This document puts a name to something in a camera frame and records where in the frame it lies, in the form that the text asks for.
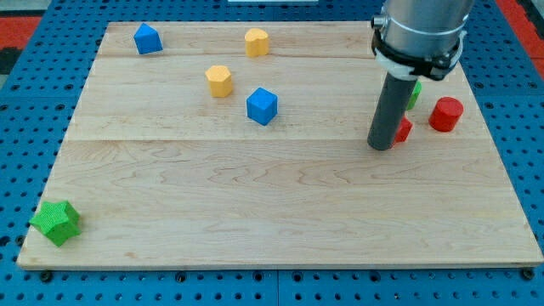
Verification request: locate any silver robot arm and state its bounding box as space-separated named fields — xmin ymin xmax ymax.
xmin=371 ymin=0 xmax=474 ymax=81

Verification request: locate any green star block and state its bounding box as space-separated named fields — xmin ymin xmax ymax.
xmin=29 ymin=201 xmax=82 ymax=247

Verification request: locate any blue cube block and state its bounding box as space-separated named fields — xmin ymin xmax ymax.
xmin=246 ymin=88 xmax=278 ymax=126

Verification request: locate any wooden board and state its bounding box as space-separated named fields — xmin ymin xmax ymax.
xmin=17 ymin=22 xmax=543 ymax=270

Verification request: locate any yellow hexagon block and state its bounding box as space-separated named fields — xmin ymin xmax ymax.
xmin=205 ymin=65 xmax=233 ymax=98

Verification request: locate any yellow heart block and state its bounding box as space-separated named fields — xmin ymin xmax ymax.
xmin=244 ymin=28 xmax=269 ymax=58

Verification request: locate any red block behind tool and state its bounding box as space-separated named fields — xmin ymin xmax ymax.
xmin=394 ymin=116 xmax=413 ymax=145

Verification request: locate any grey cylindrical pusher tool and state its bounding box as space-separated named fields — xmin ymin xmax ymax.
xmin=367 ymin=73 xmax=417 ymax=150

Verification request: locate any green block behind tool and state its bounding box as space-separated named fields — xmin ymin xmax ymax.
xmin=406 ymin=81 xmax=422 ymax=111

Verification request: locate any blue triangular block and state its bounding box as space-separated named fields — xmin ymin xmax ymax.
xmin=133 ymin=23 xmax=162 ymax=54

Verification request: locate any red cylinder block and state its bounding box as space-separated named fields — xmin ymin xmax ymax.
xmin=428 ymin=96 xmax=464 ymax=132

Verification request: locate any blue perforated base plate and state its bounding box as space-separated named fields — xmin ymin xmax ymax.
xmin=1 ymin=1 xmax=543 ymax=305

